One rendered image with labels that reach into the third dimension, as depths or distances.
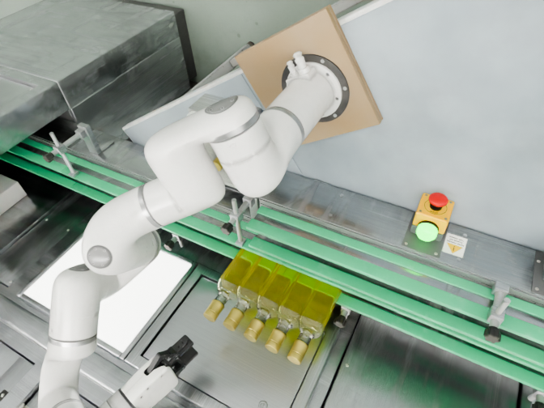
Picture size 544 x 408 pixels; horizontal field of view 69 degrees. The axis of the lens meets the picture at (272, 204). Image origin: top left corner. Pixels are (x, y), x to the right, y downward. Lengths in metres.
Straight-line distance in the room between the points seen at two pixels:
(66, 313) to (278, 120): 0.51
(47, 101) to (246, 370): 1.10
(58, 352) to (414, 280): 0.71
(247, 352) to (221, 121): 0.67
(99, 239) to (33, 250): 0.86
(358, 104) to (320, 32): 0.16
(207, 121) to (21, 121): 1.00
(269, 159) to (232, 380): 0.62
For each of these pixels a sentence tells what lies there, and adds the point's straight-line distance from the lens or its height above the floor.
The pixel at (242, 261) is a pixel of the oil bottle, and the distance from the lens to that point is 1.06.
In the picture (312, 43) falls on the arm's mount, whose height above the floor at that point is 0.77.
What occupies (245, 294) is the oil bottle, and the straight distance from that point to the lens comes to 1.00.
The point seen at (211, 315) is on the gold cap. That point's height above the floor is 1.16.
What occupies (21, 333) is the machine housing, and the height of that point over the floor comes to 1.39.
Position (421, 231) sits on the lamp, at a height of 0.85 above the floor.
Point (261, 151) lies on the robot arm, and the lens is 0.64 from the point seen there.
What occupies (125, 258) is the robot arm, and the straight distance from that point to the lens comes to 0.74.
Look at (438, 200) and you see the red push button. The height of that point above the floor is 0.80.
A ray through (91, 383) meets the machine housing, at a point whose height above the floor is 1.40.
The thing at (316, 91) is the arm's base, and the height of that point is 0.84.
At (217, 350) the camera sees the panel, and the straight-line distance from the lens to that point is 1.12.
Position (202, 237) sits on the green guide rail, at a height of 0.94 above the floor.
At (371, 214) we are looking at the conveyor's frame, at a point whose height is 0.81.
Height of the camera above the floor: 1.48
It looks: 36 degrees down
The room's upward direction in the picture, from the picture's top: 144 degrees counter-clockwise
